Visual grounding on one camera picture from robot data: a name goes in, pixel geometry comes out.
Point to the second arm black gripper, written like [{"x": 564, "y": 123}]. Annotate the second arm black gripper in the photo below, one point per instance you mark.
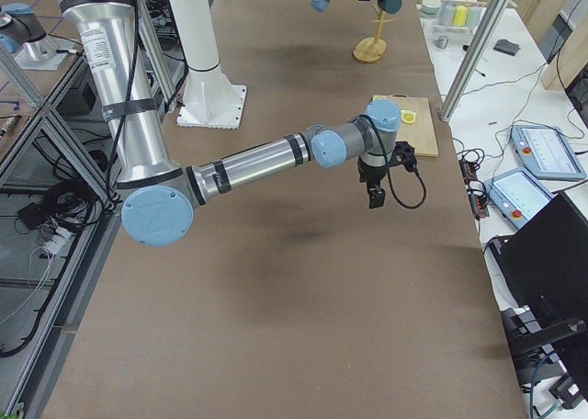
[{"x": 371, "y": 175}]

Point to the blue mug yellow inside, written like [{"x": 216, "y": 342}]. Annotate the blue mug yellow inside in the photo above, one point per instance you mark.
[{"x": 390, "y": 7}]

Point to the wooden cup storage rack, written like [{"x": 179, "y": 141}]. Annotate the wooden cup storage rack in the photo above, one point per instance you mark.
[{"x": 370, "y": 50}]

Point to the grey cup on tray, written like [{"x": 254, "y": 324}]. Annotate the grey cup on tray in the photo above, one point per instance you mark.
[{"x": 446, "y": 14}]

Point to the small steel cup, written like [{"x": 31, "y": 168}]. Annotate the small steel cup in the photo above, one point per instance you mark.
[{"x": 442, "y": 42}]

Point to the yellow cup on tray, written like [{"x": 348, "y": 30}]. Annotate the yellow cup on tray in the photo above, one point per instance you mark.
[{"x": 460, "y": 16}]

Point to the light blue cup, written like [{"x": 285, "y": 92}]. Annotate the light blue cup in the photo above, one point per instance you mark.
[{"x": 473, "y": 16}]

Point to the bamboo cutting board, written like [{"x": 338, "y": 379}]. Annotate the bamboo cutting board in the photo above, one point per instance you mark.
[{"x": 420, "y": 134}]

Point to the green rimmed bowl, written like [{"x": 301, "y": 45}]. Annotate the green rimmed bowl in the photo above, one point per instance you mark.
[{"x": 430, "y": 7}]

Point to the lemon slice on knife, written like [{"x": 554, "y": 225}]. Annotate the lemon slice on knife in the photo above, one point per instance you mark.
[{"x": 409, "y": 120}]

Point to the blue teach pendant near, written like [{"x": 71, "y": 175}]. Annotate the blue teach pendant near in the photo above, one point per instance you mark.
[{"x": 518, "y": 195}]

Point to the blue teach pendant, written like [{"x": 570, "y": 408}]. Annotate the blue teach pendant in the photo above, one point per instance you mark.
[
  {"x": 518, "y": 195},
  {"x": 546, "y": 153}
]

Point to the blue teach pendant far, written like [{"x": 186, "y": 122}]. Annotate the blue teach pendant far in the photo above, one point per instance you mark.
[{"x": 546, "y": 153}]

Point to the black office chair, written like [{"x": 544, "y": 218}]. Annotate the black office chair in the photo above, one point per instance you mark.
[{"x": 544, "y": 266}]

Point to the aluminium frame post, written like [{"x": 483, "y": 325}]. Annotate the aluminium frame post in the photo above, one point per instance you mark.
[{"x": 489, "y": 22}]

